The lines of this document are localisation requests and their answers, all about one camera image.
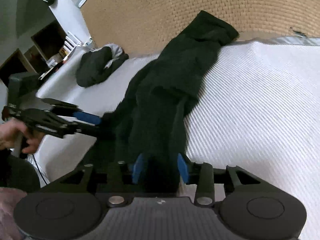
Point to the black printed t-shirt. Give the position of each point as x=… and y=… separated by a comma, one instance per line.
x=175, y=67

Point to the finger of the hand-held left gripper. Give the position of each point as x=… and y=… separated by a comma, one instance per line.
x=87, y=130
x=85, y=117

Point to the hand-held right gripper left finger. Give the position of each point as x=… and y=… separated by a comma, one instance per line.
x=137, y=170

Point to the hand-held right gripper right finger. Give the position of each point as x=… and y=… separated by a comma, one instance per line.
x=182, y=167

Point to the tan woven mattress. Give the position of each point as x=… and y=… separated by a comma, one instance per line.
x=162, y=10

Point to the person's left hand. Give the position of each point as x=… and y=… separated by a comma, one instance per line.
x=10, y=132

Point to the black and grey garment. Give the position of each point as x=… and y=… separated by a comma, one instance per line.
x=92, y=67

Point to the wooden shelf unit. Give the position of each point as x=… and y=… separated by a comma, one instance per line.
x=23, y=57

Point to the person's left forearm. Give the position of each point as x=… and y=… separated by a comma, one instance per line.
x=17, y=170

